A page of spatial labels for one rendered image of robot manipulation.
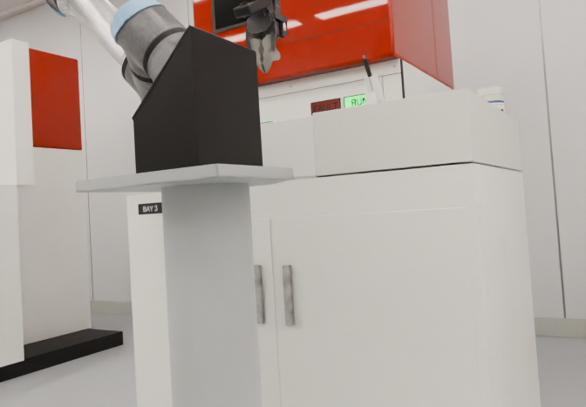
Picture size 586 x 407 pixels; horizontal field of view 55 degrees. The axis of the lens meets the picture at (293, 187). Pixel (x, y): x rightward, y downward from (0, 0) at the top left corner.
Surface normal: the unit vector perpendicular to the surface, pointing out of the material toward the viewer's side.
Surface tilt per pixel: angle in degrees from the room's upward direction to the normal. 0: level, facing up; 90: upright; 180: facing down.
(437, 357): 90
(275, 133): 90
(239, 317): 90
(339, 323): 90
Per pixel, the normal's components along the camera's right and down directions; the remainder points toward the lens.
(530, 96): -0.51, 0.00
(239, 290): 0.73, -0.07
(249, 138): 0.87, -0.07
